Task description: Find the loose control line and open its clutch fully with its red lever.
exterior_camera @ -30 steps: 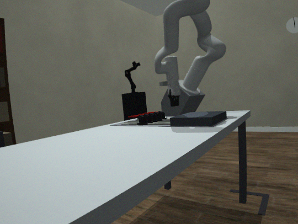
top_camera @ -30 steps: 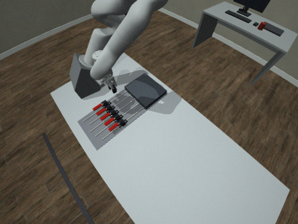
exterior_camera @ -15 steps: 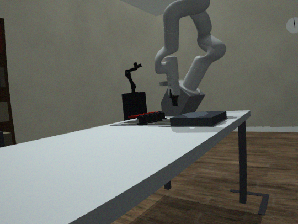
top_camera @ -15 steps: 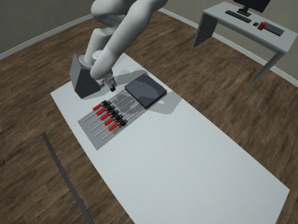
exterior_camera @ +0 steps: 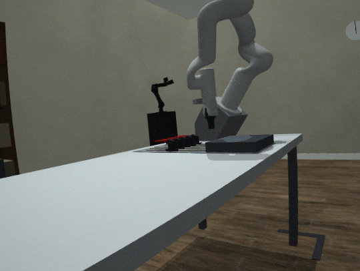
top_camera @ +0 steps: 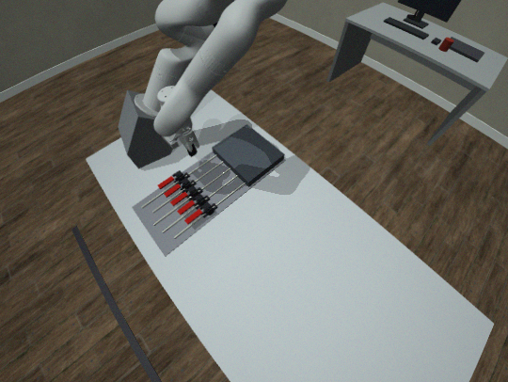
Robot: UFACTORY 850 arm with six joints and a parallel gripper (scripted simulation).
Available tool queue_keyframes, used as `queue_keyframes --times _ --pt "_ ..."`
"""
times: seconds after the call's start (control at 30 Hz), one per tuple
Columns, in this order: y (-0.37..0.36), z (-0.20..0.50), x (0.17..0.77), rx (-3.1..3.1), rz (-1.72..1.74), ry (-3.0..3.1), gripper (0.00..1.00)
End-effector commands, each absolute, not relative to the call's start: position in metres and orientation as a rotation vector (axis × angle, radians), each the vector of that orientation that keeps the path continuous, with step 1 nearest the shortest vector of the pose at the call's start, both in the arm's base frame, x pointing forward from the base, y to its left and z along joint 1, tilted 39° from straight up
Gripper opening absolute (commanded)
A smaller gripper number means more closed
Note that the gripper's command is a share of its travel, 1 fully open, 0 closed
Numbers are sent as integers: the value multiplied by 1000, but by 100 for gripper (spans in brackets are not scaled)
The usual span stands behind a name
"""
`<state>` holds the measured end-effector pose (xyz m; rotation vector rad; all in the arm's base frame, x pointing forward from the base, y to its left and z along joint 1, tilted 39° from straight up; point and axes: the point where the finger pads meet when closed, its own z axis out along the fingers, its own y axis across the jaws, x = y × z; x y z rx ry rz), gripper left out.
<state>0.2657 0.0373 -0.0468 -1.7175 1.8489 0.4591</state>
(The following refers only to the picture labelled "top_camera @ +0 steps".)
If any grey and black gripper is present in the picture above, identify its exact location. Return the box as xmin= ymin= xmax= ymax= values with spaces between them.
xmin=178 ymin=128 xmax=199 ymax=157

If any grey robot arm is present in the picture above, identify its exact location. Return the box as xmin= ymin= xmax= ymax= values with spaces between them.
xmin=135 ymin=0 xmax=287 ymax=150

